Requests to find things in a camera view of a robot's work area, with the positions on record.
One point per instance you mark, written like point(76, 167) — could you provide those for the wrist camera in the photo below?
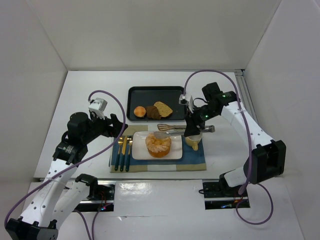
point(96, 108)
point(188, 101)

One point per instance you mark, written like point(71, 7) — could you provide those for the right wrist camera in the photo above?
point(188, 101)

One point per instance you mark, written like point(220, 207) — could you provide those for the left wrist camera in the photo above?
point(96, 108)

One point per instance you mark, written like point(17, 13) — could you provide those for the white rectangular plate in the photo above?
point(139, 150)

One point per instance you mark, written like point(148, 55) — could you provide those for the gold green spoon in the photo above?
point(117, 160)

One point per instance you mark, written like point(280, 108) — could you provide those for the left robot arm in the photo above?
point(49, 208)

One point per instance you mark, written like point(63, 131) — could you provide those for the metal food tongs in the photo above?
point(166, 130)

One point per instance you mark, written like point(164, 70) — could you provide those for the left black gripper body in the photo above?
point(110, 125)

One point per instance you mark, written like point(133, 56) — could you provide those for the yellow mug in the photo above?
point(193, 141)

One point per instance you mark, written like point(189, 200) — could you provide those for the small round bun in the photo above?
point(140, 112)

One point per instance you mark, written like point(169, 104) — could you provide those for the gold green knife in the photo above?
point(123, 152)

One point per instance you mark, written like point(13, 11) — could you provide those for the tan bread slice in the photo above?
point(164, 110)

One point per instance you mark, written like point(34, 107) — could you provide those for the aluminium frame rail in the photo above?
point(244, 92)

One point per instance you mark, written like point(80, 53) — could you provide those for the chocolate croissant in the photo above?
point(152, 112)

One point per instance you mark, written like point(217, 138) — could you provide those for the black baking tray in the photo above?
point(148, 95)

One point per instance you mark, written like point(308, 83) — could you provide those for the blue beige placemat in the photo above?
point(191, 161)

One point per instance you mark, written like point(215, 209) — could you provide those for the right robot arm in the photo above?
point(266, 156)

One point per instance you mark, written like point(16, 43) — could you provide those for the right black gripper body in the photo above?
point(191, 121)

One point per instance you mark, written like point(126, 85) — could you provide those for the orange sugared ring bread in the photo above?
point(158, 147)

